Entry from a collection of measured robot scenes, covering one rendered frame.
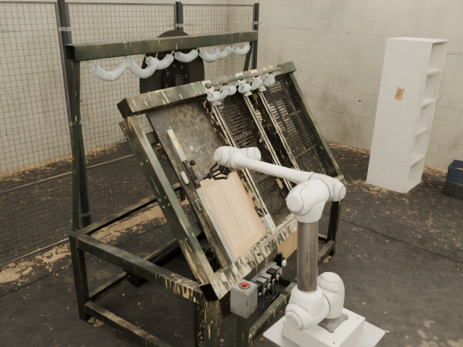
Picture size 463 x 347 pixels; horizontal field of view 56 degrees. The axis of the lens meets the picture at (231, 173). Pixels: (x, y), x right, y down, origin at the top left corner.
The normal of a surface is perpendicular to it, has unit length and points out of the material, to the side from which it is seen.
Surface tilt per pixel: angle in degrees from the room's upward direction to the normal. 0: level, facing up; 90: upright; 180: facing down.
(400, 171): 90
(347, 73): 90
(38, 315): 0
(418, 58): 90
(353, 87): 90
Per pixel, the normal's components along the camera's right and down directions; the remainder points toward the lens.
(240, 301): -0.55, 0.29
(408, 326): 0.02, -0.93
